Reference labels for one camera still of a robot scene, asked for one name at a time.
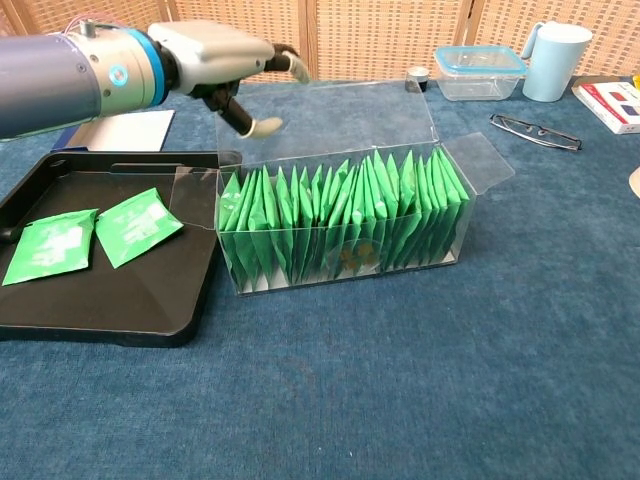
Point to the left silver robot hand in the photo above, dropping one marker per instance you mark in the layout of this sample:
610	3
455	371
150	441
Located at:
210	50

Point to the clear box of green sachets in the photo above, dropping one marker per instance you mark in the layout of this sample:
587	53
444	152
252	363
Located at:
350	115

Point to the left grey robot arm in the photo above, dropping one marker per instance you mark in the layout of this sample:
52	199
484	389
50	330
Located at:
50	85

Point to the white paper box blue edge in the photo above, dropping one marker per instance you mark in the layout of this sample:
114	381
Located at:
130	130

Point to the green sachet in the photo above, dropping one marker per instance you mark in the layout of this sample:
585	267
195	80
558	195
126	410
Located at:
50	245
137	225

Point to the row of green sachets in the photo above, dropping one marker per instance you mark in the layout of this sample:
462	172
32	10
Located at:
325	215

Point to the white box red blue print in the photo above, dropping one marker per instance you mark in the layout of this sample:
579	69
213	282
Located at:
607	105

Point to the yellow and red snack bag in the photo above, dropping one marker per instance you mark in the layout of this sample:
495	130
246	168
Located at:
636	81

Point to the woven bamboo folding screen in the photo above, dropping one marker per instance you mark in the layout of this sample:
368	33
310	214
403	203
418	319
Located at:
375	35

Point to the small black silver-capped jar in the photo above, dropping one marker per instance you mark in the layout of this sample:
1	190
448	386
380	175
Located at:
416	80

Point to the clear food container blue lid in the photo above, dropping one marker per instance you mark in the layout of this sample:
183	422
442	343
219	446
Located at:
477	75

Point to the black plastic tray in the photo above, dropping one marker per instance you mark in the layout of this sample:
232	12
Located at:
125	305

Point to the black-framed eyeglasses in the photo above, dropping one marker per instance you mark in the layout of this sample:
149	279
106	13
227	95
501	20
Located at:
542	134

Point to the light blue plastic pitcher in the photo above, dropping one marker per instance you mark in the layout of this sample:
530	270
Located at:
555	65

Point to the blue carpet table cover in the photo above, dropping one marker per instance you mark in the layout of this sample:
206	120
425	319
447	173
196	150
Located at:
350	390

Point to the beige upturned bowl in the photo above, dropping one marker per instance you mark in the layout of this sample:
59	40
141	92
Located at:
636	182

